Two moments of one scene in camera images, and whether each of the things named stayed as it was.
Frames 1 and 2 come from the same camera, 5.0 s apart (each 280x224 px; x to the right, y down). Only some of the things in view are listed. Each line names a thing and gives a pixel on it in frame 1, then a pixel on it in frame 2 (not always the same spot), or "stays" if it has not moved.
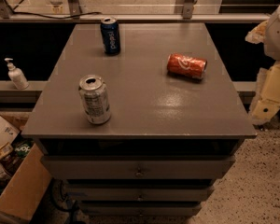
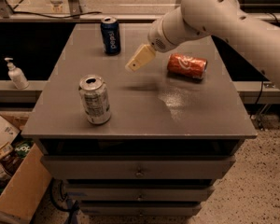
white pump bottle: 16,76 stays
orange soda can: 187,65 stays
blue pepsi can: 111,37 stays
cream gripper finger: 274,93 → 145,55
